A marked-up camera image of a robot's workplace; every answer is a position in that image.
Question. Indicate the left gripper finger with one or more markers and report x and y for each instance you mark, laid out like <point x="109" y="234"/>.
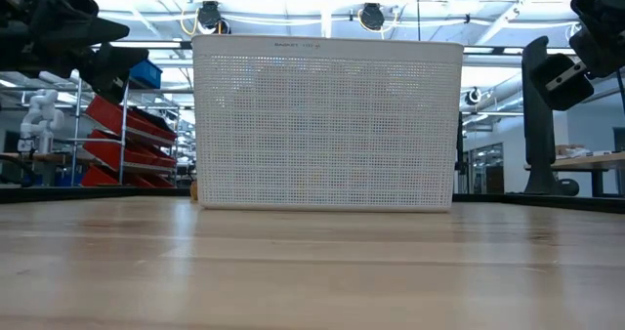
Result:
<point x="97" y="29"/>
<point x="117" y="71"/>

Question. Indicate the white plastic laundry basket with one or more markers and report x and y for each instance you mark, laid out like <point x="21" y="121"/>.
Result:
<point x="327" y="125"/>

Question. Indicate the small white robot arm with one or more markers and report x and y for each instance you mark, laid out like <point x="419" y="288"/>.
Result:
<point x="39" y="120"/>

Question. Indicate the small blue bin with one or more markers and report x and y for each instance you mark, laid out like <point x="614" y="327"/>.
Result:
<point x="145" y="73"/>

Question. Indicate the rack of red bins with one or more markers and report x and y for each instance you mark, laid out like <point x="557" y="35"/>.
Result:
<point x="127" y="139"/>

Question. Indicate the wooden desk with black legs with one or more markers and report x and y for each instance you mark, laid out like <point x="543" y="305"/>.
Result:
<point x="593" y="163"/>

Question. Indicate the black upright pole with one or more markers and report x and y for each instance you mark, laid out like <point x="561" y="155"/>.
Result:
<point x="460" y="149"/>

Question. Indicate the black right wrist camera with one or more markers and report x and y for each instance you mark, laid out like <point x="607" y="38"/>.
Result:
<point x="561" y="81"/>

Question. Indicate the black pedestal stand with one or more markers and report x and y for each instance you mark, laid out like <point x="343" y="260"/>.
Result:
<point x="539" y="125"/>

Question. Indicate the black aluminium table frame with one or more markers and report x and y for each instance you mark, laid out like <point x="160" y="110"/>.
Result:
<point x="73" y="193"/>

